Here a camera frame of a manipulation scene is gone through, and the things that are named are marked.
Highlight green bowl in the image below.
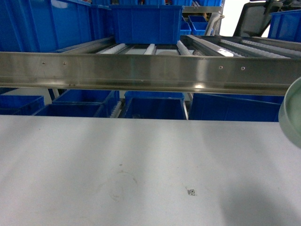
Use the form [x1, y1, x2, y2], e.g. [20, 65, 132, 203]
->
[278, 78, 301, 148]

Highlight stainless steel shelf rack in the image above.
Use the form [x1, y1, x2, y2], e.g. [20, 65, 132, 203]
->
[0, 35, 301, 121]

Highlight blue bin lower centre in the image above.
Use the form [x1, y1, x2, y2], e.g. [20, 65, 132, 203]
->
[122, 91, 187, 120]

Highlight blue bin lower right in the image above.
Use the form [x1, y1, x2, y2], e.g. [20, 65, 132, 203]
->
[189, 93, 284, 122]

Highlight blue bin lower left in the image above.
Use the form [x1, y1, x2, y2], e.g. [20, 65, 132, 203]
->
[33, 89, 119, 118]

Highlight small QR code sticker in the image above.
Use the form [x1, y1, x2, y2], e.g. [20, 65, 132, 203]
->
[186, 188, 197, 196]

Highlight large blue bin centre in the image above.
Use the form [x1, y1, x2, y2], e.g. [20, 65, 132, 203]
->
[110, 5, 183, 45]

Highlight large blue bin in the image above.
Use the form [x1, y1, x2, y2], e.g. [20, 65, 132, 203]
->
[0, 0, 113, 52]
[110, 5, 183, 45]

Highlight small blue bin background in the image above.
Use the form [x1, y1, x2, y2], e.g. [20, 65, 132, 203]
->
[188, 16, 208, 36]

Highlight black office chair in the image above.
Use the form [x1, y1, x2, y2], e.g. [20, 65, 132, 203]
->
[233, 0, 283, 37]

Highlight large blue bin left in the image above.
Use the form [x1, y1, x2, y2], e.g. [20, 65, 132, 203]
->
[0, 0, 113, 52]

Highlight blue bin upper right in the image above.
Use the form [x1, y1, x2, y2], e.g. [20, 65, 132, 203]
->
[268, 9, 301, 42]

